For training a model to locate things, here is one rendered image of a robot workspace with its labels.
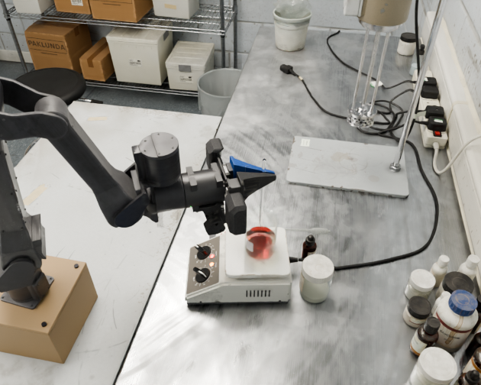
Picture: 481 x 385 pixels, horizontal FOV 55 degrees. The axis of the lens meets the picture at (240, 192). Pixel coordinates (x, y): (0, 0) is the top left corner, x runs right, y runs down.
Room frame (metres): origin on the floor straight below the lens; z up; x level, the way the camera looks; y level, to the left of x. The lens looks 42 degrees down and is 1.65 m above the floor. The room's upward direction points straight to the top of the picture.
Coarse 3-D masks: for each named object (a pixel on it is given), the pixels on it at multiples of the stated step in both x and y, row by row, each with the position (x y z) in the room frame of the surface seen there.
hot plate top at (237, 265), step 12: (228, 240) 0.60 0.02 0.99; (240, 240) 0.60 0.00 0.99; (276, 240) 0.60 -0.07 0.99; (228, 252) 0.57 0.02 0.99; (240, 252) 0.57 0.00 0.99; (276, 252) 0.57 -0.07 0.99; (288, 252) 0.57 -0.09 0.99; (228, 264) 0.54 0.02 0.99; (240, 264) 0.54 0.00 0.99; (252, 264) 0.54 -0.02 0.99; (264, 264) 0.54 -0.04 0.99; (276, 264) 0.54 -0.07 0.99; (288, 264) 0.54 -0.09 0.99; (228, 276) 0.51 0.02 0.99; (240, 276) 0.51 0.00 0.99; (252, 276) 0.51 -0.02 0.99; (264, 276) 0.51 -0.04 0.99; (276, 276) 0.51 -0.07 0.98; (288, 276) 0.52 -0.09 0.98
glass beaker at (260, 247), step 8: (256, 208) 0.61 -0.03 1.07; (264, 208) 0.61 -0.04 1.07; (248, 216) 0.59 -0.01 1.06; (256, 216) 0.60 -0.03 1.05; (264, 216) 0.60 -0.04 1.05; (272, 216) 0.59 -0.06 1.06; (248, 224) 0.59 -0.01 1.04; (256, 224) 0.60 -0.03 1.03; (264, 224) 0.60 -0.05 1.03; (272, 224) 0.59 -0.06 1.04; (248, 232) 0.55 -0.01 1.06; (256, 232) 0.54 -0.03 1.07; (272, 232) 0.55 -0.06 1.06; (248, 240) 0.55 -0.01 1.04; (256, 240) 0.55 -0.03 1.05; (264, 240) 0.54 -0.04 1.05; (272, 240) 0.55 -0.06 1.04; (248, 248) 0.55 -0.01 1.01; (256, 248) 0.54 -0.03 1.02; (264, 248) 0.54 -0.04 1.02; (272, 248) 0.55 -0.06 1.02; (248, 256) 0.55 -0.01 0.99; (256, 256) 0.54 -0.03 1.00; (264, 256) 0.54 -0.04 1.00; (272, 256) 0.55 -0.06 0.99
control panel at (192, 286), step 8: (208, 240) 0.63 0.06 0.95; (216, 240) 0.62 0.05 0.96; (192, 248) 0.62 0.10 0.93; (216, 248) 0.60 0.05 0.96; (192, 256) 0.60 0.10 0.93; (208, 256) 0.59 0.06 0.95; (216, 256) 0.58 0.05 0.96; (192, 264) 0.58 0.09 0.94; (200, 264) 0.57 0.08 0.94; (208, 264) 0.56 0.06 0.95; (216, 264) 0.56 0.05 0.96; (192, 272) 0.56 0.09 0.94; (216, 272) 0.54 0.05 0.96; (192, 280) 0.54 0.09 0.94; (208, 280) 0.53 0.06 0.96; (216, 280) 0.52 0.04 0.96; (192, 288) 0.52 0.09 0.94; (200, 288) 0.52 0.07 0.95
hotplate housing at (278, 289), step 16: (224, 240) 0.61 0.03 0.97; (224, 256) 0.57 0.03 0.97; (224, 272) 0.53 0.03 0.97; (208, 288) 0.51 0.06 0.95; (224, 288) 0.51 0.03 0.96; (240, 288) 0.51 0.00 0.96; (256, 288) 0.51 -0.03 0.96; (272, 288) 0.51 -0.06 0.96; (288, 288) 0.51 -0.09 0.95; (192, 304) 0.51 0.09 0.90
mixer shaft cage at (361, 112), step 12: (384, 48) 0.91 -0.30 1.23; (360, 60) 0.93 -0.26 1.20; (372, 60) 0.93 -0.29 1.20; (360, 72) 0.93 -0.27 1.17; (372, 72) 0.96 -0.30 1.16; (348, 108) 0.94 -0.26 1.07; (360, 108) 0.93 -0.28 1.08; (372, 108) 0.91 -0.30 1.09; (348, 120) 0.93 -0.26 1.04; (360, 120) 0.91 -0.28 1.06; (372, 120) 0.92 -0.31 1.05
